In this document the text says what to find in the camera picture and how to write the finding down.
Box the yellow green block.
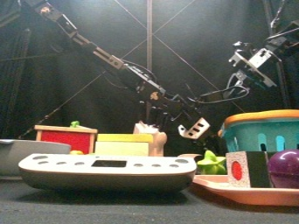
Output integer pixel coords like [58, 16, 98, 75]
[93, 133, 154, 157]

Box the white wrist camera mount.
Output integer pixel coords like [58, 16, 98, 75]
[177, 116, 210, 140]

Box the sushi block with red centre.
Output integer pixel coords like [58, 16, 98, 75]
[225, 150, 276, 189]

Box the black cable loop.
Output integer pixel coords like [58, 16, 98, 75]
[188, 84, 250, 105]

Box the pink plastic tray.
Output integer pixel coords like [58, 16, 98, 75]
[178, 152, 299, 207]

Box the purple ball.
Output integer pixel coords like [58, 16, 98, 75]
[266, 149, 299, 190]

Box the teal basket with orange rim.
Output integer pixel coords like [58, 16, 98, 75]
[217, 108, 299, 153]

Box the grey bowl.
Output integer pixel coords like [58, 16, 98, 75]
[0, 138, 72, 177]

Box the green star toy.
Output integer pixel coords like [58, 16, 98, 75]
[196, 150, 228, 176]

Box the white kitchen scale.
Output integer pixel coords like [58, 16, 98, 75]
[17, 153, 198, 193]

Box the vertical metal frame pole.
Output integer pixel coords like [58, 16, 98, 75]
[145, 0, 154, 123]

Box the red wooden box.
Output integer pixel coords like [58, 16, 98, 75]
[33, 124, 98, 155]

